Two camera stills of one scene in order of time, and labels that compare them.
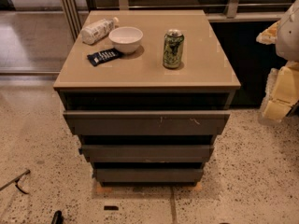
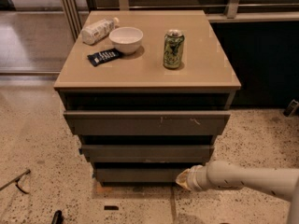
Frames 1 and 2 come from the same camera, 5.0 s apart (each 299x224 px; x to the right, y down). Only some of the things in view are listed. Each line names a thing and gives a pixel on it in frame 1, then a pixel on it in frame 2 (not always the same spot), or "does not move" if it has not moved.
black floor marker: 111,207 does not move
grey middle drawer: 148,153 does not move
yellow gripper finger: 269,35 -> 181,178
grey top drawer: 147,123 does not move
